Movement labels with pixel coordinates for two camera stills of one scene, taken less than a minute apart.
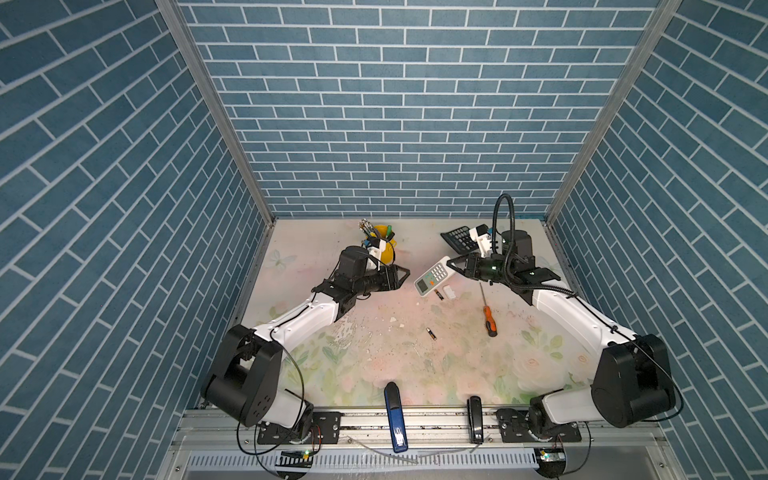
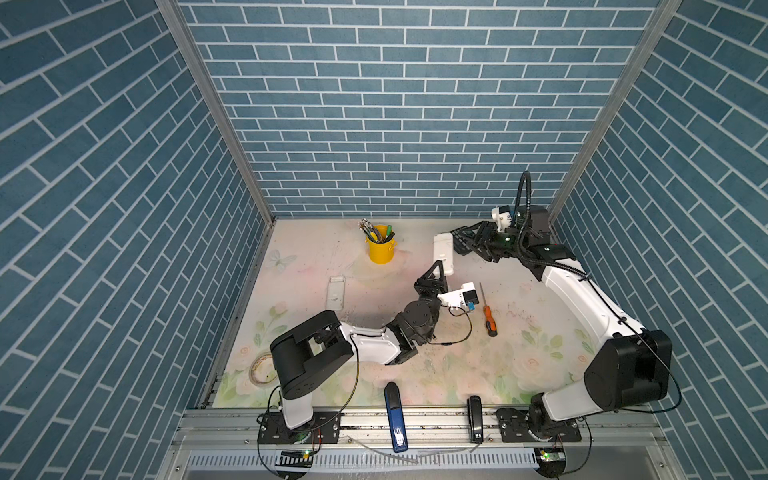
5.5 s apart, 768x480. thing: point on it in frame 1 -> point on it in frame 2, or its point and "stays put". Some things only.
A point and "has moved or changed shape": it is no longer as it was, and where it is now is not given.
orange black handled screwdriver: x=489 y=320 stays put
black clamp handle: x=475 y=419 stays put
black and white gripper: x=375 y=247 -> x=466 y=295
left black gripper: x=391 y=277 -> x=428 y=286
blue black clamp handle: x=398 y=436 stays put
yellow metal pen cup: x=387 y=249 stays put
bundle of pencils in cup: x=368 y=228 stays put
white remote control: x=433 y=278 has moved or changed shape
